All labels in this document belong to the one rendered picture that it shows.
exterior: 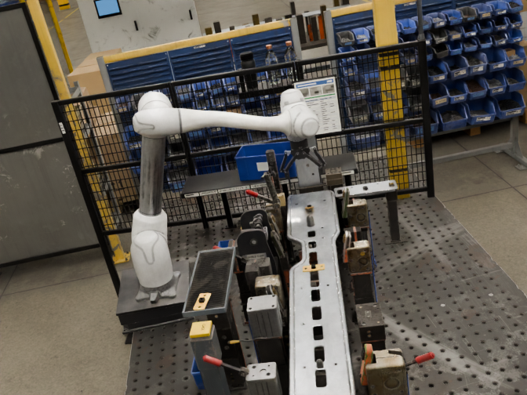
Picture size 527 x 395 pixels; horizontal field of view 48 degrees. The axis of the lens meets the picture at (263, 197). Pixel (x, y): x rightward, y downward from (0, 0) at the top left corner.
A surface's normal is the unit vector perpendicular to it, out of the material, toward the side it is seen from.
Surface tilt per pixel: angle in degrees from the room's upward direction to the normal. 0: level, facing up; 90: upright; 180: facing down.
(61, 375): 0
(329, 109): 90
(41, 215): 93
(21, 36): 90
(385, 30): 90
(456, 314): 0
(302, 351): 0
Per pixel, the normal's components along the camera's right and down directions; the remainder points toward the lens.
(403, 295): -0.18, -0.89
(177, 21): 0.11, 0.41
